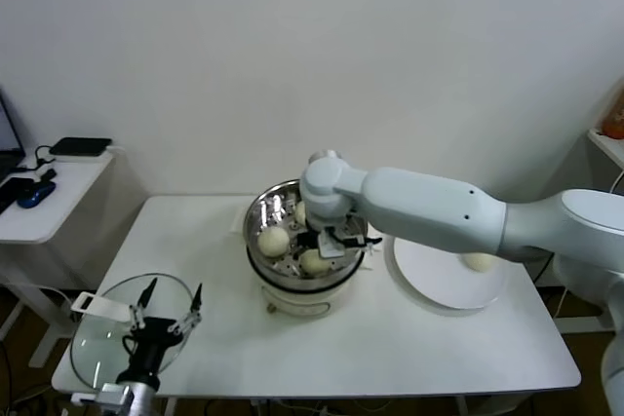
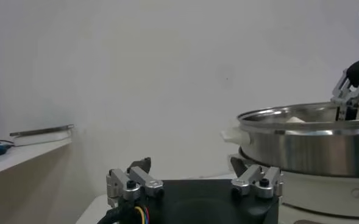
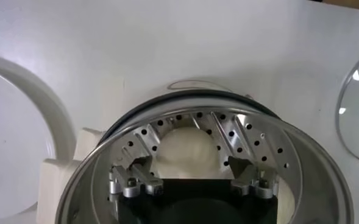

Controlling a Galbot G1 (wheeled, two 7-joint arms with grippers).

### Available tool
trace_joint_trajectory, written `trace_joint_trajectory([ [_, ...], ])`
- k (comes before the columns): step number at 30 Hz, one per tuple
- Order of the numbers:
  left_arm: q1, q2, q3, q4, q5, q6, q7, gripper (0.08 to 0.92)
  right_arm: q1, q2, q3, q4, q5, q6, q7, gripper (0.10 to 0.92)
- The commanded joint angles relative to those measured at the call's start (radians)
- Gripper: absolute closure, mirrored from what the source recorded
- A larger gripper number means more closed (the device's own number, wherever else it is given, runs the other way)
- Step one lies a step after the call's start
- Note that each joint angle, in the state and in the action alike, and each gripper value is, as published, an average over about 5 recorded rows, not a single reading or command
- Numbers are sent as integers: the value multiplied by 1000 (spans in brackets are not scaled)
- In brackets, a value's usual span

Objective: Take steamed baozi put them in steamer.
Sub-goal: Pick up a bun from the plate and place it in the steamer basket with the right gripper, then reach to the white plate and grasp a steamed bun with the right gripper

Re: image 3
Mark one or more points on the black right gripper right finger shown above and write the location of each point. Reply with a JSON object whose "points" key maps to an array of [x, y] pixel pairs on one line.
{"points": [[258, 182]]}

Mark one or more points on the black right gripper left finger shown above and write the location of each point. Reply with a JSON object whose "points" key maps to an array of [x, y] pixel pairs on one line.
{"points": [[127, 181]]}

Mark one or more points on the white steamed baozi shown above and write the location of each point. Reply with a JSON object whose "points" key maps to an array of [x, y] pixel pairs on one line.
{"points": [[286, 204], [188, 152]]}

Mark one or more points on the stainless steel steamer basket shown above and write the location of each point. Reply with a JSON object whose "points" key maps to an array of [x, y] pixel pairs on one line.
{"points": [[319, 182]]}

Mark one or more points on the white electric cooking pot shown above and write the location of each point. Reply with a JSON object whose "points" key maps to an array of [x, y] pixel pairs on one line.
{"points": [[57, 188]]}

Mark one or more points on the white round plate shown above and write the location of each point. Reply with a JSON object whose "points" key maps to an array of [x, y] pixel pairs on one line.
{"points": [[14, 152]]}

